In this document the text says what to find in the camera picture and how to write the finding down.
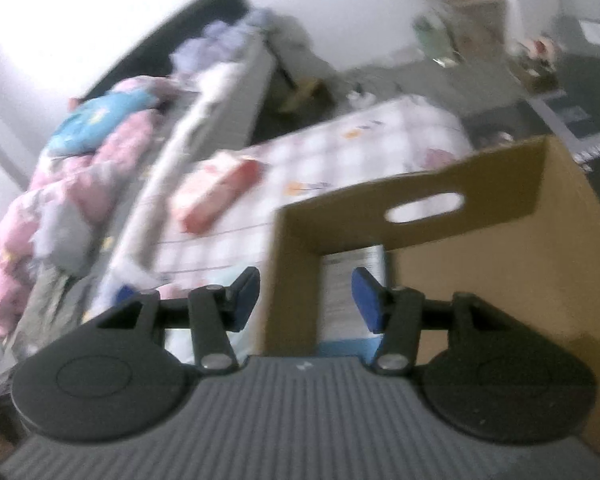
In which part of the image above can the green plastic bucket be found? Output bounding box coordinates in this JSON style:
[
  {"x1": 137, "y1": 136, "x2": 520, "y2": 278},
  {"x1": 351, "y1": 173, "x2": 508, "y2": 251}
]
[{"x1": 414, "y1": 14, "x2": 455, "y2": 62}]

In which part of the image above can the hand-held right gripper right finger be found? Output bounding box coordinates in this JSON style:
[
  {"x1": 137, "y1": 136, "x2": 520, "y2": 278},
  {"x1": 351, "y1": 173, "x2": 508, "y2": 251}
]
[{"x1": 352, "y1": 266, "x2": 511, "y2": 376}]

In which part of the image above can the blue pillow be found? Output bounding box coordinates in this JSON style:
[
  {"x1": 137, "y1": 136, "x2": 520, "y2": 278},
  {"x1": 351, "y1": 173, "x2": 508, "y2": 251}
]
[{"x1": 45, "y1": 87, "x2": 157, "y2": 157}]

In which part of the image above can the grey hanging cloth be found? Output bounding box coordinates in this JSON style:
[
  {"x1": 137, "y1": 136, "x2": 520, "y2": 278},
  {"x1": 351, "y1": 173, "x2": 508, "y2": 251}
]
[{"x1": 274, "y1": 14, "x2": 333, "y2": 78}]

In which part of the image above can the blue wet wipes packet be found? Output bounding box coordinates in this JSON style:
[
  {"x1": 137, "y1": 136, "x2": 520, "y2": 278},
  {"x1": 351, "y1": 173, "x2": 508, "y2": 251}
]
[{"x1": 320, "y1": 244, "x2": 388, "y2": 356}]

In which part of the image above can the brown storage carton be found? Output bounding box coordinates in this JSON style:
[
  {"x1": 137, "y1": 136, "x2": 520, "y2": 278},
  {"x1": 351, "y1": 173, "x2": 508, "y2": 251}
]
[{"x1": 452, "y1": 0, "x2": 509, "y2": 58}]

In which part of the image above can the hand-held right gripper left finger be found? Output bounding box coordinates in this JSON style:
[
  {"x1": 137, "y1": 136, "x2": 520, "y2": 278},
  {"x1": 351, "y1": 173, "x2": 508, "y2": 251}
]
[{"x1": 96, "y1": 266, "x2": 261, "y2": 374}]

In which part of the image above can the purple clothes pile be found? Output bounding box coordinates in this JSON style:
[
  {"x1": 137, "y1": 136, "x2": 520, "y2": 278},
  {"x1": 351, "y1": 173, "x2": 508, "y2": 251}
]
[{"x1": 172, "y1": 7, "x2": 276, "y2": 80}]

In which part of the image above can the black headboard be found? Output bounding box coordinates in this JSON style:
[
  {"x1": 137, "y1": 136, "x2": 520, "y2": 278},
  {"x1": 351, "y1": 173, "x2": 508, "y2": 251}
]
[{"x1": 82, "y1": 0, "x2": 253, "y2": 102}]

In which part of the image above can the pink patterned quilt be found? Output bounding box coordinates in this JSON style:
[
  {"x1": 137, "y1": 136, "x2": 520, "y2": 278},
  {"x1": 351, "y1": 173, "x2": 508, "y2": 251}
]
[{"x1": 0, "y1": 75, "x2": 181, "y2": 346}]

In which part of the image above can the red tissue packet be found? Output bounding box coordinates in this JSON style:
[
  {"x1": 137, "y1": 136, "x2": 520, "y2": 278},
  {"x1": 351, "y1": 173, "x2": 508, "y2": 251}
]
[{"x1": 172, "y1": 155, "x2": 262, "y2": 234}]

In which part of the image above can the red white toy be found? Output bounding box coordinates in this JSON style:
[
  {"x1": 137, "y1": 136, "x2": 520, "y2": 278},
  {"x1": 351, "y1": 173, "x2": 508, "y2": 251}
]
[{"x1": 514, "y1": 34, "x2": 557, "y2": 70}]

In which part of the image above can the brown cardboard box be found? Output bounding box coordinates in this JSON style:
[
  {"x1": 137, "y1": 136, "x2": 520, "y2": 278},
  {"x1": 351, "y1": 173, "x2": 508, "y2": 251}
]
[{"x1": 255, "y1": 135, "x2": 600, "y2": 461}]

